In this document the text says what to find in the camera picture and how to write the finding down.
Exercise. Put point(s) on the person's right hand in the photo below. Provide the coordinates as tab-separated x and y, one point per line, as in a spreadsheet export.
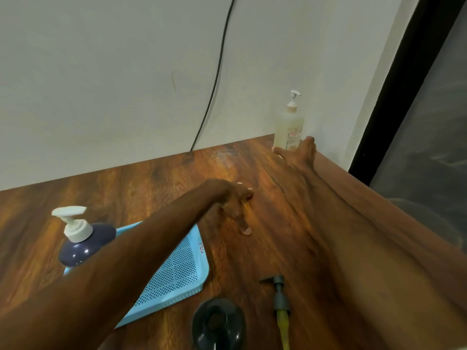
301	156

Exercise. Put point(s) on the person's left hand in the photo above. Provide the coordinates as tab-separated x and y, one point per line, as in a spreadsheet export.
231	194

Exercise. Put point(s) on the large translucent bottle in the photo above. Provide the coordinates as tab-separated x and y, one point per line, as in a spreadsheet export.
286	131

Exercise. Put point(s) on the blue plastic basket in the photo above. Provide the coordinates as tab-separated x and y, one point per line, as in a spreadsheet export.
178	273

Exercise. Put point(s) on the dark green pump head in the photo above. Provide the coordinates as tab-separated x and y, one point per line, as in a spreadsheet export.
281	302

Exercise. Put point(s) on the small dark green bottle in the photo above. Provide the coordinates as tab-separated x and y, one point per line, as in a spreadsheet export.
204	324

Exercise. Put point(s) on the small purple and white bottle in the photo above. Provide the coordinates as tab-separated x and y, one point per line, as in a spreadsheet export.
82	247

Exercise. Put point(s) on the person's right forearm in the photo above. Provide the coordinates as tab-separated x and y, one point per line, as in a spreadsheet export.
383	269

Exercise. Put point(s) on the person's left forearm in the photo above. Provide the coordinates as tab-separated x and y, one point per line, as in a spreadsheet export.
109	273

